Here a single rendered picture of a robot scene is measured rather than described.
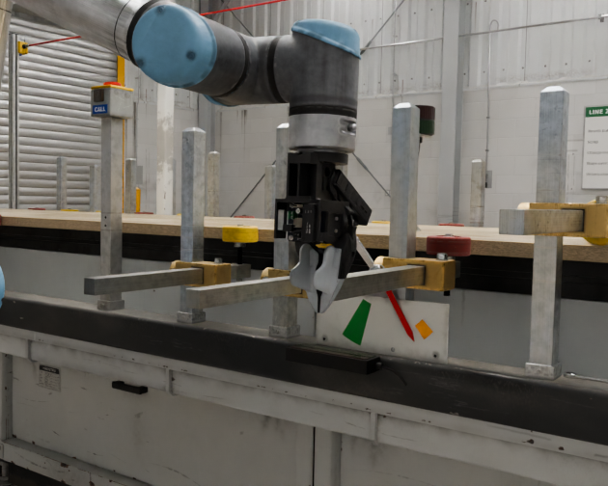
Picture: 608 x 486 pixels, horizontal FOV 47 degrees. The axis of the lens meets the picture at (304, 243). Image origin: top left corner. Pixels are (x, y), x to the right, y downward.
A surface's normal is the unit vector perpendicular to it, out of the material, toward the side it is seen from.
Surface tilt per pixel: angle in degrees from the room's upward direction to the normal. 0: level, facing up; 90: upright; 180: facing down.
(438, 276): 90
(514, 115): 90
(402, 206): 90
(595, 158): 90
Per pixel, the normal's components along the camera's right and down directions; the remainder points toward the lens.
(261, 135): -0.62, 0.04
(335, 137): 0.33, 0.05
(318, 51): -0.22, 0.02
